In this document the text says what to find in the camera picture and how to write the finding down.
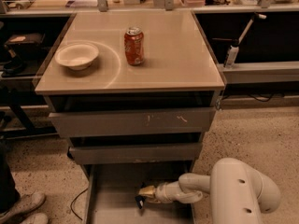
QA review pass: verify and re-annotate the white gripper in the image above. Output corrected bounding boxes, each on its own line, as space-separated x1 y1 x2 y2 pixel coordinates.
138 183 171 203

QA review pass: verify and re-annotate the blue rxbar blueberry bar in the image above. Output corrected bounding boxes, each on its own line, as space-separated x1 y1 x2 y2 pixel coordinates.
135 195 145 209

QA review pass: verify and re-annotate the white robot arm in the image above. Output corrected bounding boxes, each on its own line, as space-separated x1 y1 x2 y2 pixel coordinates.
137 158 281 224

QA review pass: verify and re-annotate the open bottom drawer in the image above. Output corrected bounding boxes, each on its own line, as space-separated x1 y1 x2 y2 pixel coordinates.
83 161 195 224

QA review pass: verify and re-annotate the middle grey drawer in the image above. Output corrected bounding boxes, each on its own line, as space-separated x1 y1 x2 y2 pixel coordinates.
69 142 202 164

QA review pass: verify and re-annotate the grey drawer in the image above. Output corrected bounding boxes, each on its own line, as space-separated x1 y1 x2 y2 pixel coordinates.
50 107 216 137
69 142 202 164

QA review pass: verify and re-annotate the top grey drawer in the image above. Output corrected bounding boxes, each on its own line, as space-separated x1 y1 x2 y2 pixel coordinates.
50 107 216 137

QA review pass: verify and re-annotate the grey drawer cabinet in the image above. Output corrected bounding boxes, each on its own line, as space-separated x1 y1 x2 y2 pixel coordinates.
34 10 226 224

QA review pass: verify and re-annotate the white shoe lower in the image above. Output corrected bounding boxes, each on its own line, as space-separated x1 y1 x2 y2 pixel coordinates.
20 213 49 224

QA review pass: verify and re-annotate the dark trouser leg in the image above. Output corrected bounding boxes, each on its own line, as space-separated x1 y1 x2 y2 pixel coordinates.
0 144 21 214

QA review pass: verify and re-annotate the white paper bowl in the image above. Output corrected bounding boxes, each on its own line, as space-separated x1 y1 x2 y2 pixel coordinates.
54 43 99 71

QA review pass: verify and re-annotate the orange soda can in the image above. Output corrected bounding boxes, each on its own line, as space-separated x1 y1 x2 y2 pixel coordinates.
124 27 144 65

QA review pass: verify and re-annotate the black item left shelf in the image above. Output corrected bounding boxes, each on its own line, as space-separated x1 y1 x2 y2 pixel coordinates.
3 33 45 76

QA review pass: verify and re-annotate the black floor cable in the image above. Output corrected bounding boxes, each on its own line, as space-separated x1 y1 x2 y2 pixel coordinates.
69 187 90 221

